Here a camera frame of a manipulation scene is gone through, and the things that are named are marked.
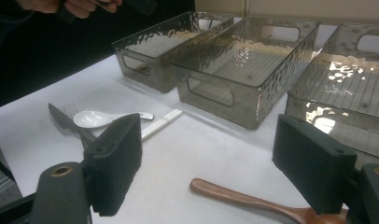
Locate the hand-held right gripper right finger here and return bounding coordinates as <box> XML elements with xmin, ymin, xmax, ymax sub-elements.
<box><xmin>271</xmin><ymin>113</ymin><xmax>358</xmax><ymax>216</ymax></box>

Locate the white paper sheet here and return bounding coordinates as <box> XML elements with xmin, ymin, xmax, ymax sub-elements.
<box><xmin>0</xmin><ymin>17</ymin><xmax>379</xmax><ymax>224</ymax></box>

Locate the white chopstick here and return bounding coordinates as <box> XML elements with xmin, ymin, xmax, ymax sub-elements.
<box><xmin>141</xmin><ymin>110</ymin><xmax>184</xmax><ymax>141</ymax></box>
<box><xmin>140</xmin><ymin>108</ymin><xmax>181</xmax><ymax>138</ymax></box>

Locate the smoky clear plastic bin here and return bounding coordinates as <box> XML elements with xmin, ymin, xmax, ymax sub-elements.
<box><xmin>285</xmin><ymin>22</ymin><xmax>379</xmax><ymax>171</ymax></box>
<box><xmin>111</xmin><ymin>11</ymin><xmax>235</xmax><ymax>94</ymax></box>
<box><xmin>171</xmin><ymin>15</ymin><xmax>321</xmax><ymax>131</ymax></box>

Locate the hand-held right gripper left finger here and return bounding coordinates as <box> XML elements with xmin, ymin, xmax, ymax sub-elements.
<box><xmin>83</xmin><ymin>113</ymin><xmax>144</xmax><ymax>217</ymax></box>

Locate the white ceramic spoon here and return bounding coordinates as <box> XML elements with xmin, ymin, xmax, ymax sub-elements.
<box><xmin>72</xmin><ymin>109</ymin><xmax>155</xmax><ymax>130</ymax></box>

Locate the beige wooden desk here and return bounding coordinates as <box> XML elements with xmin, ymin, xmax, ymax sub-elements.
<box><xmin>194</xmin><ymin>0</ymin><xmax>379</xmax><ymax>28</ymax></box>

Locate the brown wooden spoon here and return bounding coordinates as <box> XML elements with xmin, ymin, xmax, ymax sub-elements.
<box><xmin>189</xmin><ymin>177</ymin><xmax>349</xmax><ymax>224</ymax></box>

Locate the metal table knife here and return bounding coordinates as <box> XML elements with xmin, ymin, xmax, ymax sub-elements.
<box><xmin>48</xmin><ymin>103</ymin><xmax>99</xmax><ymax>145</ymax></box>

